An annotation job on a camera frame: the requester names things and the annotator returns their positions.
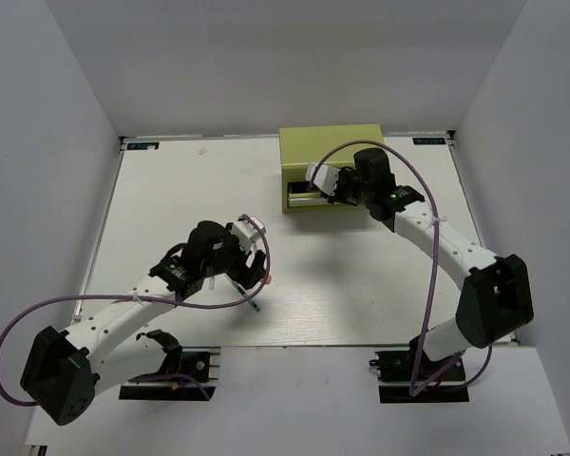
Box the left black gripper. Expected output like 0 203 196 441
202 223 268 290

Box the green metal drawer toolbox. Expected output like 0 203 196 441
279 123 383 213

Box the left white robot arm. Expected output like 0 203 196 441
20 215 270 426

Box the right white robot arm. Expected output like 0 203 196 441
334 148 534 379

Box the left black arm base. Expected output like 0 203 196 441
119 348 220 402

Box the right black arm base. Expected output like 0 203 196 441
369 350 469 405

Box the green pen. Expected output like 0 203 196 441
230 280 261 313

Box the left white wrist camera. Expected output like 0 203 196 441
228 215 266 254

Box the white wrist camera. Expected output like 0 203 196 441
228 215 266 254
305 162 341 196

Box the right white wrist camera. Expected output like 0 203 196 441
305 162 341 196

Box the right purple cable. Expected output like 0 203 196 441
307 140 494 397

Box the purple cable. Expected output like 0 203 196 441
0 216 271 406
307 140 494 397

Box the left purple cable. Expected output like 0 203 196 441
0 216 271 406

